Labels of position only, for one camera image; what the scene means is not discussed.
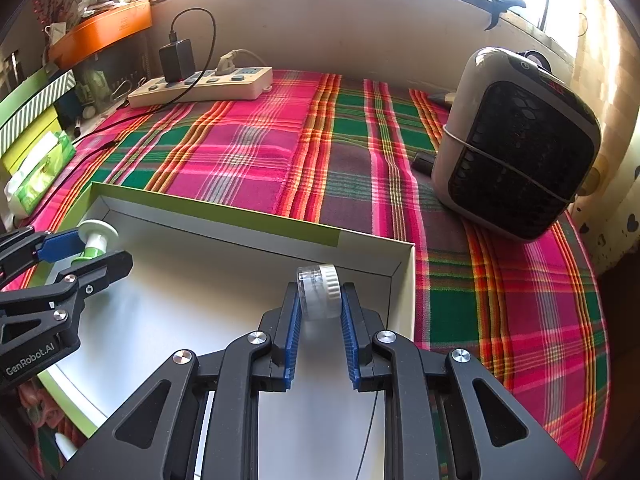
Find yellow-green box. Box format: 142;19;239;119
0;110;62;177

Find green cardboard box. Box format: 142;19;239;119
37;181;417;480

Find white plug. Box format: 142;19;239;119
216;49;268;79

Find black window clip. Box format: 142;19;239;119
482;0;527;31

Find cream power strip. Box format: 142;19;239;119
128;66;274;108

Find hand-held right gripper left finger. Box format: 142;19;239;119
57;281;302;480

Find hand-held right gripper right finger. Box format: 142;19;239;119
340;281;583;480

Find red artificial flowers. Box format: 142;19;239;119
29;0;67;28

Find striped box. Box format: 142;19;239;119
0;71;76;153

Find orange tray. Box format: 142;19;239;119
47;0;153;69

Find green tissue pack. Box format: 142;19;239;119
4;131;77;216

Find green and white spool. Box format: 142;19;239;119
70;219;120;268

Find black charger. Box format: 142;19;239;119
158;39;196;84

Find plaid cloth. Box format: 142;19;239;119
15;67;611;466

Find black charger cable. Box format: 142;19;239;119
74;7;217;153

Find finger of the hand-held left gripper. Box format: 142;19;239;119
0;251;134;336
0;226;84;282

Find beige and black heater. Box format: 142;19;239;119
431;46;602;244

